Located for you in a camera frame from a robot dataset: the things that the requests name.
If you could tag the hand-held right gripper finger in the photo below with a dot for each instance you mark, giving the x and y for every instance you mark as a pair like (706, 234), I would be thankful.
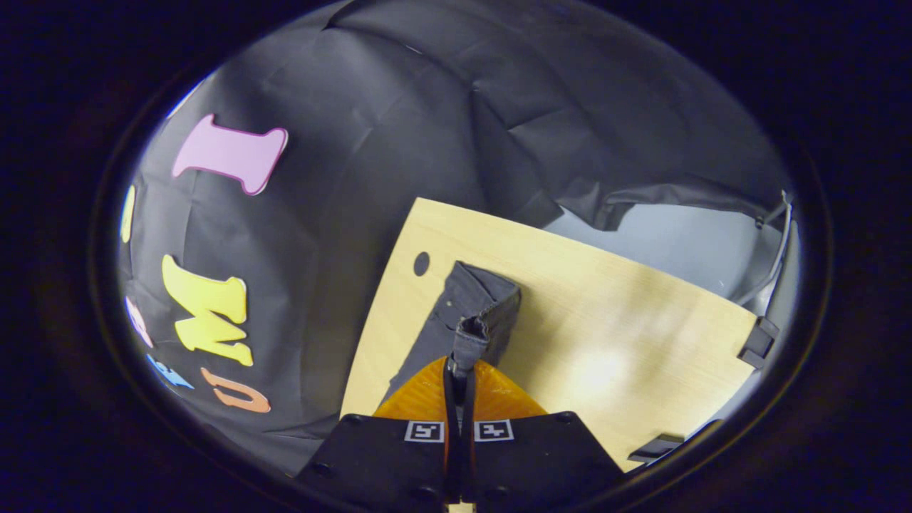
(467, 442)
(453, 442)

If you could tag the black jeans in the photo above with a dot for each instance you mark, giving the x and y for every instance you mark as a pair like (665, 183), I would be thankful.
(463, 299)

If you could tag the black backdrop cloth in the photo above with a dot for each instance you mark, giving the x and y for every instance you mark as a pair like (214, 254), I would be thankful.
(392, 107)

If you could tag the black table bracket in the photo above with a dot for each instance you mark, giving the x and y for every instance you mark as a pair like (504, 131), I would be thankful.
(759, 342)
(655, 447)

